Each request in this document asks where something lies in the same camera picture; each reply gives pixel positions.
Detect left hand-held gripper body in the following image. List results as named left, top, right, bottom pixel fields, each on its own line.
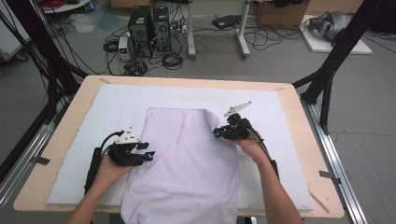
left=106, top=126, right=148, bottom=167

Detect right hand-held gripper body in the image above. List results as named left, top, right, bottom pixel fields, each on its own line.
left=223, top=101, right=254, bottom=140

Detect lavender printed towel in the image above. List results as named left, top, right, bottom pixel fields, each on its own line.
left=120, top=106, right=241, bottom=224

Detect person's right hand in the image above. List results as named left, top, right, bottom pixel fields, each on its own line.
left=228, top=130, right=269, bottom=166

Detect person's left hand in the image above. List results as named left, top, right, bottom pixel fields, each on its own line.
left=92, top=153, right=135, bottom=191

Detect white grid mat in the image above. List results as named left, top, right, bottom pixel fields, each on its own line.
left=46, top=83, right=315, bottom=212

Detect person's dark teal clothing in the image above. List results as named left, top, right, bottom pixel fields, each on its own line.
left=106, top=214, right=124, bottom=224

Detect grey tape strip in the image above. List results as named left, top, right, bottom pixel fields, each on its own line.
left=318, top=170, right=342, bottom=185
left=30, top=156, right=51, bottom=166

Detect white stand leg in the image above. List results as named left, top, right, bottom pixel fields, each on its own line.
left=186, top=0, right=197, bottom=61
left=235, top=0, right=252, bottom=60

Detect white power supply unit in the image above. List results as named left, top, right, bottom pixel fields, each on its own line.
left=118, top=35, right=132, bottom=62

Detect flat black box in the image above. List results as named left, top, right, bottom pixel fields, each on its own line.
left=211, top=14, right=243, bottom=30

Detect thin wooden stick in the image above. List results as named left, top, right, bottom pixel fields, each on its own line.
left=307, top=190, right=331, bottom=215

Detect large black computer tower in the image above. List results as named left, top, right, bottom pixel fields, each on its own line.
left=128, top=5, right=154, bottom=59

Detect slim black computer tower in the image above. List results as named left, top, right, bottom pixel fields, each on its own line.
left=152, top=7, right=172, bottom=52

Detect white floor board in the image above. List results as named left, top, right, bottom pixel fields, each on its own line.
left=300, top=14, right=374, bottom=56

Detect brown cardboard box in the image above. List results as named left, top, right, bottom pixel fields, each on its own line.
left=255, top=0, right=310, bottom=30

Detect teal floor sheet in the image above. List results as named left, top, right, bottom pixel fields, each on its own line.
left=97, top=10, right=121, bottom=32

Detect clear plastic bag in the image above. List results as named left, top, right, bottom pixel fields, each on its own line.
left=67, top=13, right=96, bottom=35

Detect grey rounded device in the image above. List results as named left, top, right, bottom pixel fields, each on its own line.
left=307, top=10, right=355, bottom=42

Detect white round table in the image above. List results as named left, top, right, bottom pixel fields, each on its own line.
left=41, top=0, right=93, bottom=15

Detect white cabinet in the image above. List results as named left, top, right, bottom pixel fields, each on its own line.
left=0, top=0, right=33, bottom=63

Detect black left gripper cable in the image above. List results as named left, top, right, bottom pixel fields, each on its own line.
left=99, top=130, right=125, bottom=151

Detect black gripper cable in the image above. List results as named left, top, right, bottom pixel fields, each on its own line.
left=252, top=130, right=276, bottom=163
left=99, top=130, right=125, bottom=151

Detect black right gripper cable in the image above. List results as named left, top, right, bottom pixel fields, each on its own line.
left=252, top=130, right=276, bottom=163

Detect tangled cable bundle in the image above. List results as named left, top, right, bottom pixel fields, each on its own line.
left=121, top=59, right=149, bottom=77

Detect coiled black cable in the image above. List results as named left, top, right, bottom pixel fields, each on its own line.
left=102, top=38, right=120, bottom=54
left=162, top=52, right=185, bottom=71

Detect loose black floor cables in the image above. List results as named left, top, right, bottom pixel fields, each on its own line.
left=243, top=25, right=305, bottom=52

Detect aluminium rail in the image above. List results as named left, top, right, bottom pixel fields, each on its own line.
left=299, top=95, right=371, bottom=224
left=0, top=101, right=69, bottom=213

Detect black frame post with cables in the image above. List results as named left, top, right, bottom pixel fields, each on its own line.
left=0, top=0, right=90, bottom=125

